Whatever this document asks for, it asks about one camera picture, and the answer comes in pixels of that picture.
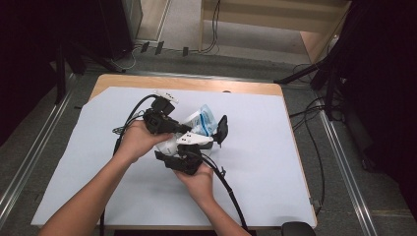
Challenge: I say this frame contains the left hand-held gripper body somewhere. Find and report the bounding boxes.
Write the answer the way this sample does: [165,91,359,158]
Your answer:
[143,89,181,135]

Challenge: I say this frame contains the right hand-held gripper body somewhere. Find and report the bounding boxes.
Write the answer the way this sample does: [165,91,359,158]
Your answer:
[166,132,214,176]

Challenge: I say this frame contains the white and blue pouch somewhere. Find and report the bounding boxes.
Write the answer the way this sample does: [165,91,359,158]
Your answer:
[154,103,219,157]

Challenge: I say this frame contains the person's right hand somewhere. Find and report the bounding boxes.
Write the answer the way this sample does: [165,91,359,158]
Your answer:
[173,162,216,207]

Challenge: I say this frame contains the person's left hand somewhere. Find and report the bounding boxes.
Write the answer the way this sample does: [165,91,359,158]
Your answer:
[113,119,174,165]

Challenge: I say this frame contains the wooden table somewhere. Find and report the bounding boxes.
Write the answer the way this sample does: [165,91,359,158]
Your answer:
[89,73,319,230]

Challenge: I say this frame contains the black cabinet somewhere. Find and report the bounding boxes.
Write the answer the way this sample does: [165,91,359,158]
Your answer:
[97,0,144,62]

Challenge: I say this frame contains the black metal stand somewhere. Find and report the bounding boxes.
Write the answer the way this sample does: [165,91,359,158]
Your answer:
[53,37,126,105]

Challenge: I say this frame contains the black round object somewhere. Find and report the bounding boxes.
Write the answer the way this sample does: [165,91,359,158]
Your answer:
[280,221,318,236]

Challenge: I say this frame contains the black tripod stand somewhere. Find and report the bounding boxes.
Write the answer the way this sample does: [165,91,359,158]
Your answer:
[273,19,353,121]

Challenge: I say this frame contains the light wooden shelf unit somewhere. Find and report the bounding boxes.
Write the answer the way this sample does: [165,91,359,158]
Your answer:
[199,0,352,65]

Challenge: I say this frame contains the dark curtain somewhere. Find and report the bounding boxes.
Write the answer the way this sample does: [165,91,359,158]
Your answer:
[340,0,417,224]
[0,0,102,147]

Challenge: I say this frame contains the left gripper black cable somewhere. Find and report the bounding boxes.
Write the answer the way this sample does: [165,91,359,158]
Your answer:
[99,93,161,236]

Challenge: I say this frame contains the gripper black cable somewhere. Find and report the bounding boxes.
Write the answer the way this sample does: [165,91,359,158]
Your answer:
[99,93,161,236]
[200,152,249,231]

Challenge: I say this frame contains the metal floor rail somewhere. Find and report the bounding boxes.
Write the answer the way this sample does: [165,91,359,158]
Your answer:
[0,73,78,227]
[318,107,378,236]
[126,69,316,87]

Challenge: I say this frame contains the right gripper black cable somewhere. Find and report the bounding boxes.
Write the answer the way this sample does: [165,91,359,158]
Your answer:
[200,152,249,231]

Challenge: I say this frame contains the white floor cable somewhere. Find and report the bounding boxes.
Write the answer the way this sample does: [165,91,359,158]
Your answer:
[109,45,137,72]

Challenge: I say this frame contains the hanging black cable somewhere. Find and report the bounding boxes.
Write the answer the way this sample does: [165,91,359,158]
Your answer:
[200,0,221,54]

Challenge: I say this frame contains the black floor cables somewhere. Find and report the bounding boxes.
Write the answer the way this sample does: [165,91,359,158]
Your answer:
[288,63,327,215]

